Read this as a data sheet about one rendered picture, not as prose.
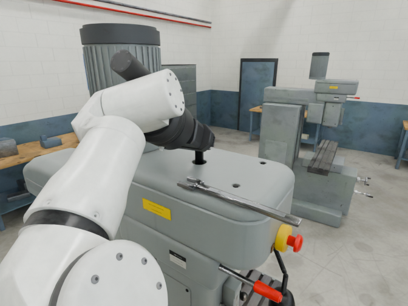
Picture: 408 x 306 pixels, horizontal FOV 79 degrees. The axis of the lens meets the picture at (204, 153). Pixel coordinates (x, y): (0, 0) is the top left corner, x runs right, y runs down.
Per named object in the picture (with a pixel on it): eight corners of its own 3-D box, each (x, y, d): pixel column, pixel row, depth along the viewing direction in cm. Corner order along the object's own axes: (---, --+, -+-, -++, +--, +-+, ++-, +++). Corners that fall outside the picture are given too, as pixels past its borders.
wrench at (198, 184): (303, 219, 40) (305, 214, 40) (296, 231, 38) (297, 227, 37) (189, 178, 54) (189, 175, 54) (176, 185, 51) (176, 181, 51)
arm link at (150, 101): (199, 136, 41) (168, 114, 30) (142, 150, 44) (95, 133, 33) (190, 75, 43) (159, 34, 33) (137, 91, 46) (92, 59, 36)
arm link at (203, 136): (158, 156, 56) (125, 144, 45) (166, 115, 57) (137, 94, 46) (210, 164, 52) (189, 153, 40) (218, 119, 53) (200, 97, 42)
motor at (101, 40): (179, 141, 79) (175, 28, 67) (128, 161, 63) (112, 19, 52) (136, 131, 89) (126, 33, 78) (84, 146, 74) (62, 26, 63)
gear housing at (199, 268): (257, 237, 75) (260, 208, 72) (214, 296, 56) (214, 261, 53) (173, 203, 93) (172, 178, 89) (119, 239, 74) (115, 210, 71)
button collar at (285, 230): (290, 243, 58) (293, 221, 56) (282, 258, 54) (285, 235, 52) (282, 239, 59) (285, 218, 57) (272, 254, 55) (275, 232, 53)
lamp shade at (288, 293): (297, 319, 69) (300, 303, 67) (271, 320, 69) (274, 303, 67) (289, 296, 76) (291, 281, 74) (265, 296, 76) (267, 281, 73)
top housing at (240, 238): (294, 218, 67) (302, 164, 62) (254, 287, 47) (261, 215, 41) (165, 175, 92) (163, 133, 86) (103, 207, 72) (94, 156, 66)
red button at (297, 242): (303, 247, 56) (305, 232, 54) (298, 258, 53) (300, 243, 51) (288, 241, 57) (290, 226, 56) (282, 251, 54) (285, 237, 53)
